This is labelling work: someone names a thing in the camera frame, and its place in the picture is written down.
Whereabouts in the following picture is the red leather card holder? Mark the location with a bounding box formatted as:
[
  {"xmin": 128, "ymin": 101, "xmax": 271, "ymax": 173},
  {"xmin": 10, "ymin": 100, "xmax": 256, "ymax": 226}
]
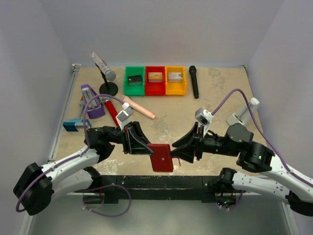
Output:
[{"xmin": 148, "ymin": 143, "xmax": 180, "ymax": 173}]

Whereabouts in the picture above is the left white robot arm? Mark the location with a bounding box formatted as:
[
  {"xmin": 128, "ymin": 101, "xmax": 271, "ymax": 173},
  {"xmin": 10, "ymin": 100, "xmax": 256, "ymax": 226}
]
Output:
[{"xmin": 13, "ymin": 121, "xmax": 154, "ymax": 215}]

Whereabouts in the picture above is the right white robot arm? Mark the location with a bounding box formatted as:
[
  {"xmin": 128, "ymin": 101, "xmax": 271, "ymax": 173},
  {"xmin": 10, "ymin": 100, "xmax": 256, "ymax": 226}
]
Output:
[{"xmin": 170, "ymin": 123, "xmax": 313, "ymax": 216}]

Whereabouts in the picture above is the silver card in yellow bin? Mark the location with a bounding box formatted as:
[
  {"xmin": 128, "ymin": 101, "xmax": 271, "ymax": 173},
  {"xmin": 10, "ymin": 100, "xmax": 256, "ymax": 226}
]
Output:
[{"xmin": 168, "ymin": 72, "xmax": 183, "ymax": 83}]

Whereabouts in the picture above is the black card in green bin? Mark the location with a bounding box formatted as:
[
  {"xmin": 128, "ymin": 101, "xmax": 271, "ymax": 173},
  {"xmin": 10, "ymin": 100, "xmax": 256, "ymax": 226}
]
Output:
[{"xmin": 127, "ymin": 75, "xmax": 143, "ymax": 86}]

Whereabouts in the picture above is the tan card in red bin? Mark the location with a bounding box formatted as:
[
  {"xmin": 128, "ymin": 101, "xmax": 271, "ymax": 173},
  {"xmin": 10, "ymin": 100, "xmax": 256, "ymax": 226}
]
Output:
[{"xmin": 148, "ymin": 72, "xmax": 163, "ymax": 83}]

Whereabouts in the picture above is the pink microphone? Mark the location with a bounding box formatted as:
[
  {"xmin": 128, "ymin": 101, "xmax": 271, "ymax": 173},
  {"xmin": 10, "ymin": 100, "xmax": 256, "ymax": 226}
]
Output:
[{"xmin": 121, "ymin": 95, "xmax": 156, "ymax": 119}]

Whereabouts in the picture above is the purple metronome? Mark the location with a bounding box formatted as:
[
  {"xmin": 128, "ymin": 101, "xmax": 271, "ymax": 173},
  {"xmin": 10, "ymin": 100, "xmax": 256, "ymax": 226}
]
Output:
[{"xmin": 81, "ymin": 84, "xmax": 105, "ymax": 119}]

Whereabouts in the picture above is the red microphone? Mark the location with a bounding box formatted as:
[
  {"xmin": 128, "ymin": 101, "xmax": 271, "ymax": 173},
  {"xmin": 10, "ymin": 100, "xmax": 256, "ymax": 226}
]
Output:
[{"xmin": 102, "ymin": 96, "xmax": 119, "ymax": 127}]

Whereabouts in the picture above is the yellow plastic bin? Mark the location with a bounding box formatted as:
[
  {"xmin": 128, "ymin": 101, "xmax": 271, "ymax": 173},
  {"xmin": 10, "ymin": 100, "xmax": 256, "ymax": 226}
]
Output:
[{"xmin": 165, "ymin": 66, "xmax": 187, "ymax": 96}]

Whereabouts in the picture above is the green plastic bin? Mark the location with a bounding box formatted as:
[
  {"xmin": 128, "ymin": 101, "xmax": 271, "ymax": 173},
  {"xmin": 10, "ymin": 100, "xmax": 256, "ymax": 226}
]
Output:
[{"xmin": 123, "ymin": 66, "xmax": 145, "ymax": 96}]

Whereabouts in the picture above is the red plastic bin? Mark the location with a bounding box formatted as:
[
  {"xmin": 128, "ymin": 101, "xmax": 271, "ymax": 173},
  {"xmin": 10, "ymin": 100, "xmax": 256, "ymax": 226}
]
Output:
[{"xmin": 145, "ymin": 66, "xmax": 166, "ymax": 96}]

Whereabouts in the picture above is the blue grey block tool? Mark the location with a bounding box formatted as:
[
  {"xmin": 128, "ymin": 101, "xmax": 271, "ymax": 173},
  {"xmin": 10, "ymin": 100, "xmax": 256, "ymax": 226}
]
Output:
[{"xmin": 63, "ymin": 118, "xmax": 84, "ymax": 132}]

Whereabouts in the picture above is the black microphone stand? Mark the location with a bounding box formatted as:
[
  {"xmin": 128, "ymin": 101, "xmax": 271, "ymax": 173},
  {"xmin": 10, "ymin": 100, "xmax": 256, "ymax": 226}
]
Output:
[{"xmin": 99, "ymin": 72, "xmax": 118, "ymax": 96}]

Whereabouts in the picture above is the grey orange small tool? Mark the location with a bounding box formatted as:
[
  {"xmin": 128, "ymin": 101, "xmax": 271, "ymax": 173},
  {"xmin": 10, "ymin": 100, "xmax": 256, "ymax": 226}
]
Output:
[{"xmin": 77, "ymin": 96, "xmax": 85, "ymax": 119}]

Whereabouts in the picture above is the black microphone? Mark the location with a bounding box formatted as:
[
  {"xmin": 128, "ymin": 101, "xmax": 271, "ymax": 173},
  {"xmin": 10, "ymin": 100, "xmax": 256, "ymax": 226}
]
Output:
[{"xmin": 189, "ymin": 66, "xmax": 199, "ymax": 99}]

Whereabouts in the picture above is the glitter microphone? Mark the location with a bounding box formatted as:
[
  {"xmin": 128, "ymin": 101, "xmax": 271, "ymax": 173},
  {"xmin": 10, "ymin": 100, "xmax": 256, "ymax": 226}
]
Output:
[{"xmin": 90, "ymin": 52, "xmax": 116, "ymax": 81}]

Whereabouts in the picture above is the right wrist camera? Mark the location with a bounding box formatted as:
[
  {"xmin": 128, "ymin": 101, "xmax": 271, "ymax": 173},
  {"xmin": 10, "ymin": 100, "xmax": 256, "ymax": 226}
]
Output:
[{"xmin": 195, "ymin": 108, "xmax": 214, "ymax": 136}]

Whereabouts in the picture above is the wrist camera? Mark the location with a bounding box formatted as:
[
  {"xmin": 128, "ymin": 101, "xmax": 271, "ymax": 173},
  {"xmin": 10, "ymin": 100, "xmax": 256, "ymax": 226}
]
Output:
[
  {"xmin": 195, "ymin": 108, "xmax": 214, "ymax": 136},
  {"xmin": 115, "ymin": 102, "xmax": 134, "ymax": 130}
]

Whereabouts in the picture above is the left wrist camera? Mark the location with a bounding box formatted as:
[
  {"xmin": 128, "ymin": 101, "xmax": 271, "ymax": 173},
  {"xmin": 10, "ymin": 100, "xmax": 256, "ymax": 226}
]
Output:
[{"xmin": 115, "ymin": 102, "xmax": 134, "ymax": 130}]

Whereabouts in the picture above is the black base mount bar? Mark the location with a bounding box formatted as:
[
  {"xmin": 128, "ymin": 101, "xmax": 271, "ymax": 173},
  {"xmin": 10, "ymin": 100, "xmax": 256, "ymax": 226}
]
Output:
[{"xmin": 83, "ymin": 174, "xmax": 245, "ymax": 204}]

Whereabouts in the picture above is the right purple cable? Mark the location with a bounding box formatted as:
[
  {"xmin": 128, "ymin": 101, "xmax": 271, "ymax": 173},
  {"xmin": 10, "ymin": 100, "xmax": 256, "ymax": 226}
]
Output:
[{"xmin": 211, "ymin": 88, "xmax": 313, "ymax": 188}]

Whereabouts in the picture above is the aluminium frame rail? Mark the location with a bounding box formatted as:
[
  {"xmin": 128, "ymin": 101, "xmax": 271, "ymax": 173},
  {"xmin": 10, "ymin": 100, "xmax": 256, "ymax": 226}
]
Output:
[{"xmin": 19, "ymin": 64, "xmax": 81, "ymax": 235}]

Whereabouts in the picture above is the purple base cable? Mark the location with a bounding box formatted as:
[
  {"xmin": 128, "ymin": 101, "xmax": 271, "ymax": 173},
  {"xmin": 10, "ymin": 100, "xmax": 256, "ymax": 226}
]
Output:
[{"xmin": 82, "ymin": 185, "xmax": 132, "ymax": 217}]

